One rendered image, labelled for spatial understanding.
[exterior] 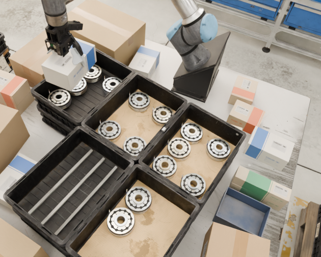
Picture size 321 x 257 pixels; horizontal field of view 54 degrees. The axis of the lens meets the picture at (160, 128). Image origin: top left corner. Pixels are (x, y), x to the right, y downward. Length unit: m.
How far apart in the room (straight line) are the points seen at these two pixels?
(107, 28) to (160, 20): 1.66
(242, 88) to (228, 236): 0.86
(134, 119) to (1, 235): 0.71
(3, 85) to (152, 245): 1.02
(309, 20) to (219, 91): 1.52
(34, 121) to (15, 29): 1.85
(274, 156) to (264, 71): 1.67
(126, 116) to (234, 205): 0.64
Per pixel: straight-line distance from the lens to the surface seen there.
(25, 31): 3.41
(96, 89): 1.63
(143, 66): 1.79
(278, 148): 1.61
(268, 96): 1.93
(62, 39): 1.26
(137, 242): 1.24
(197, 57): 1.63
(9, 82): 1.71
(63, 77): 1.30
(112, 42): 1.76
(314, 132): 2.87
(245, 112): 1.70
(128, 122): 1.49
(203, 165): 1.40
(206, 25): 1.48
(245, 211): 1.50
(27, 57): 1.80
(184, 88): 1.76
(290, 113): 1.90
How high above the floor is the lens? 2.03
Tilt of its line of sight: 55 degrees down
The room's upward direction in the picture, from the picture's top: 8 degrees clockwise
